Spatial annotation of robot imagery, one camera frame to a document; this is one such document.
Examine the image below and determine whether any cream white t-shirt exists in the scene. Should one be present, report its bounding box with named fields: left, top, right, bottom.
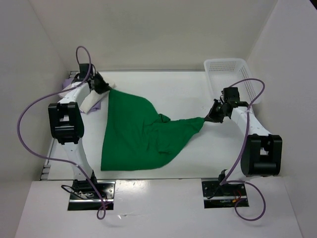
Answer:
left=58, top=86, right=108, bottom=114

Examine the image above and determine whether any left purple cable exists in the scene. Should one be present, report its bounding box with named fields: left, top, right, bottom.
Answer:
left=16, top=46, right=113, bottom=221

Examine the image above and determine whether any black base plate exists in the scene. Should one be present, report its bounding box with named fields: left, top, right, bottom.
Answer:
left=201, top=178, right=249, bottom=209
left=61, top=180, right=115, bottom=211

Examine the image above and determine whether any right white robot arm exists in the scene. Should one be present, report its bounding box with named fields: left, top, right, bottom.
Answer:
left=204, top=99, right=282, bottom=185

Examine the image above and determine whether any purple t-shirt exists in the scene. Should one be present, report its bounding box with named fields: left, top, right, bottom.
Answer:
left=62, top=78, right=101, bottom=114

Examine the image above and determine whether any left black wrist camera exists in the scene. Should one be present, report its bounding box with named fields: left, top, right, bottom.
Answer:
left=79, top=63, right=96, bottom=78

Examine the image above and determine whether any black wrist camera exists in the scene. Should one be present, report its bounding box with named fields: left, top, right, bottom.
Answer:
left=221, top=87, right=240, bottom=103
left=79, top=63, right=96, bottom=78

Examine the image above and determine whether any green t-shirt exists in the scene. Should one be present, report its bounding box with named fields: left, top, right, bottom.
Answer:
left=101, top=90, right=204, bottom=171

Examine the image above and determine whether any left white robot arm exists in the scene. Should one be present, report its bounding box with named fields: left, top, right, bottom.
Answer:
left=48, top=72, right=115, bottom=192

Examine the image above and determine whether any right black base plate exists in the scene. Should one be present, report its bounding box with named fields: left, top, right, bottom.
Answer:
left=201, top=178, right=249, bottom=209

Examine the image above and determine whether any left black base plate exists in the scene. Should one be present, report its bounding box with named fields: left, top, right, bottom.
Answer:
left=61, top=180, right=115, bottom=211

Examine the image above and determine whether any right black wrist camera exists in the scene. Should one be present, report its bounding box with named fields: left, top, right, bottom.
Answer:
left=221, top=87, right=240, bottom=103

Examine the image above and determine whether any white plastic basket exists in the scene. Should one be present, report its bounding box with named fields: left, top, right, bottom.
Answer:
left=204, top=58, right=262, bottom=103

